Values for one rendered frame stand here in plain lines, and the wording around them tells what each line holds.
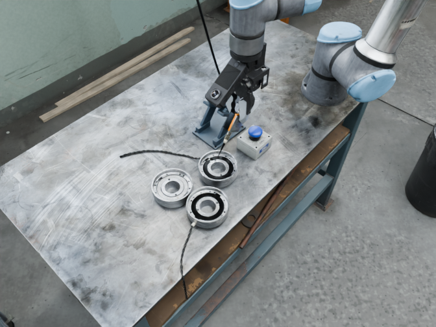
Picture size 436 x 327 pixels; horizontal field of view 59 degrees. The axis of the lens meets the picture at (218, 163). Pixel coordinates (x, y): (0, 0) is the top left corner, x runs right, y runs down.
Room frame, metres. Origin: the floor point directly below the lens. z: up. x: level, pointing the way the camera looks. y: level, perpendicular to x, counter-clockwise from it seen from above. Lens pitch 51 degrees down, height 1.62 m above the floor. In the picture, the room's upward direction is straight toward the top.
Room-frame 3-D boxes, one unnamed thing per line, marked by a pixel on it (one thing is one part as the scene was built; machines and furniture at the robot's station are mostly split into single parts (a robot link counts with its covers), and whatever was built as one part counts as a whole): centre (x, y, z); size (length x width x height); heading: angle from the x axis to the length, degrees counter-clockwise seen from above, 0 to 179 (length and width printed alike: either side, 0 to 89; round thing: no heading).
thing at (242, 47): (0.74, -0.06, 1.15); 0.08 x 0.08 x 0.05
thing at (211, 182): (0.64, 0.00, 0.82); 0.10 x 0.10 x 0.04
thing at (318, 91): (0.99, -0.35, 0.85); 0.15 x 0.15 x 0.10
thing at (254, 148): (0.74, -0.11, 0.82); 0.08 x 0.07 x 0.05; 137
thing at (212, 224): (0.51, 0.03, 0.82); 0.10 x 0.10 x 0.04
